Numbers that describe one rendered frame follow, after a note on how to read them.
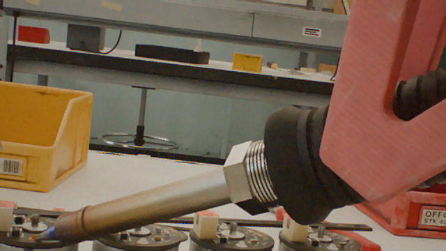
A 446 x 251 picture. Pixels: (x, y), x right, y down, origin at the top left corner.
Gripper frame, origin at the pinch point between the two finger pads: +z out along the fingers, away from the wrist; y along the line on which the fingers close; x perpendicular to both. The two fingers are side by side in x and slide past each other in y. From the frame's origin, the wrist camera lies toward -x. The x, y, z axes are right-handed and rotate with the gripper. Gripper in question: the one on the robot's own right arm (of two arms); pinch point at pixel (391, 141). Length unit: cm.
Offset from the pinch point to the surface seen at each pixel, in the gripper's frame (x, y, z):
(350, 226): -0.9, -9.0, 5.1
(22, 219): -6.8, -0.9, 8.3
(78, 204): -17.3, -22.9, 21.3
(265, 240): -2.0, -5.1, 5.7
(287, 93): -77, -222, 60
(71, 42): -141, -187, 86
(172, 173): -19.3, -37.7, 22.3
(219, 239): -2.7, -3.7, 6.0
